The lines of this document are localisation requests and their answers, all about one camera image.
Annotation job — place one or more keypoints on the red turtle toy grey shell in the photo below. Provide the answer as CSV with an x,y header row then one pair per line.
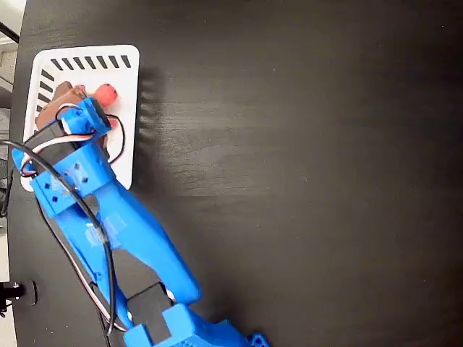
x,y
106,94

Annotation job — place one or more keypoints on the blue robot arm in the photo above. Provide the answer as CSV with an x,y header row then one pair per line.
x,y
119,224

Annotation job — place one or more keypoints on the white slotted plastic basket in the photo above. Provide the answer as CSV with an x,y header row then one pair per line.
x,y
87,72

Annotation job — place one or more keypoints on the black slanted rod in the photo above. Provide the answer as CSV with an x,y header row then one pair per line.
x,y
9,32

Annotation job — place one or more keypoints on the black table clamp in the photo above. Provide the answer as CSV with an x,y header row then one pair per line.
x,y
25,291

